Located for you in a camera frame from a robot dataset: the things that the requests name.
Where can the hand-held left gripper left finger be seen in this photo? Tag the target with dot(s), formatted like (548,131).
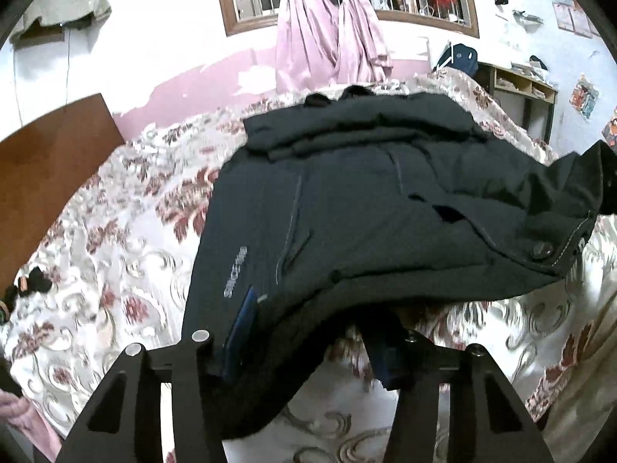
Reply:
(241,328)

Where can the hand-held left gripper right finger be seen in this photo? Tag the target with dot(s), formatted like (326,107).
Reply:
(385,361)

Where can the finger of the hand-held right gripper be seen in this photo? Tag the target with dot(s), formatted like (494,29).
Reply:
(610,178)

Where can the black jacket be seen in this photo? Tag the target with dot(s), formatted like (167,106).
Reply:
(385,202)

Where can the dark small clothes pile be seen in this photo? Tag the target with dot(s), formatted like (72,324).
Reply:
(31,283)

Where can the wooden shelf unit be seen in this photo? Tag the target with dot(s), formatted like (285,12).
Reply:
(542,101)

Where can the black cap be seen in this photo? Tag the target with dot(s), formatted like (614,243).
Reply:
(538,62)

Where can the stack of papers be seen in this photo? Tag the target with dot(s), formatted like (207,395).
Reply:
(523,68)

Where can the floral satin bedspread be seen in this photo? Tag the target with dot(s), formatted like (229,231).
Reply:
(120,251)

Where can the blue backpack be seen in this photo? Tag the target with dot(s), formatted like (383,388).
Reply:
(462,55)

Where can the pink fleece clothing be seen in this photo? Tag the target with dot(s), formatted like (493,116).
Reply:
(24,419)

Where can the wooden headboard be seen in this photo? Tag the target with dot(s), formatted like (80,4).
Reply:
(48,164)

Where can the pink curtain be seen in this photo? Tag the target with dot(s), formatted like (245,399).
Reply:
(361,33)
(303,33)

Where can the wooden framed barred window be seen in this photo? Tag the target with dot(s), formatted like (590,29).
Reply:
(222,5)

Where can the beige dust cover cloth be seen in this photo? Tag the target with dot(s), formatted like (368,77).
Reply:
(62,5)

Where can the orange wall sticker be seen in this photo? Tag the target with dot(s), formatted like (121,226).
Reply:
(611,131)

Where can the colourful wall sticker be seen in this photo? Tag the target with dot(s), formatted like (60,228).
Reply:
(584,96)

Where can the wall calendar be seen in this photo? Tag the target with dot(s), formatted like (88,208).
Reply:
(571,12)

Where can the metal wall rack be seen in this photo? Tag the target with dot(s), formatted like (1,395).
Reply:
(526,17)

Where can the wooden wall shelf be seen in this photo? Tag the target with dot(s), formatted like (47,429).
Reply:
(38,37)

